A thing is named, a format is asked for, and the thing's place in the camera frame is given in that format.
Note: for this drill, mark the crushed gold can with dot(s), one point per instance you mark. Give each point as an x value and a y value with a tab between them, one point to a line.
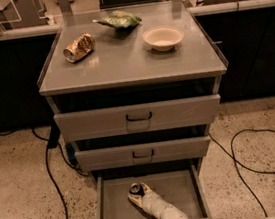
79	48

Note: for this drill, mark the white bowl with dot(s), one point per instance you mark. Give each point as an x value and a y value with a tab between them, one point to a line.
163	38

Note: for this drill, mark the blue pepsi can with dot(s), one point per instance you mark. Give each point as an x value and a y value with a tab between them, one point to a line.
136	189

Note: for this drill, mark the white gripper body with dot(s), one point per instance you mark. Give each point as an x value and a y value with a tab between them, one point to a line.
149	201

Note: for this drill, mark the green chip bag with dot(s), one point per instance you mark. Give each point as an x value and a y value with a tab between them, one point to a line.
120	20

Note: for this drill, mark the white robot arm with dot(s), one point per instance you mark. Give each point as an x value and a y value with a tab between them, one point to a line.
175	213

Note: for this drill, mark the top drawer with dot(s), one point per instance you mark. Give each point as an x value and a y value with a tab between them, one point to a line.
130	119

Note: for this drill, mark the grey drawer cabinet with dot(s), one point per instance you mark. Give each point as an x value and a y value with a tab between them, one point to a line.
123	70

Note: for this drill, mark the middle drawer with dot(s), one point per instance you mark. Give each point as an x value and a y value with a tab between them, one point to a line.
107	158

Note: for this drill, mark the open bottom drawer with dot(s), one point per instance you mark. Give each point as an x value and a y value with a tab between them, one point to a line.
181	188

